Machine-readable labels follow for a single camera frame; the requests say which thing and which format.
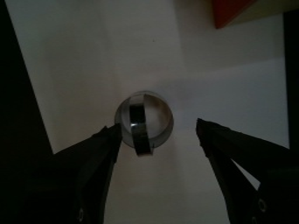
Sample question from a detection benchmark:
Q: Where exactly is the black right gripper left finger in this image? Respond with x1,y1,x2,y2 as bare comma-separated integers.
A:
23,122,124,224

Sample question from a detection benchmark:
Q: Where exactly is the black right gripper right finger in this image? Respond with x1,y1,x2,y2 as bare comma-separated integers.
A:
195,117,299,224

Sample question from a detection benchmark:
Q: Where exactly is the white cutting board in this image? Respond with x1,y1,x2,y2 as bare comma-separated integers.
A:
4,0,292,224

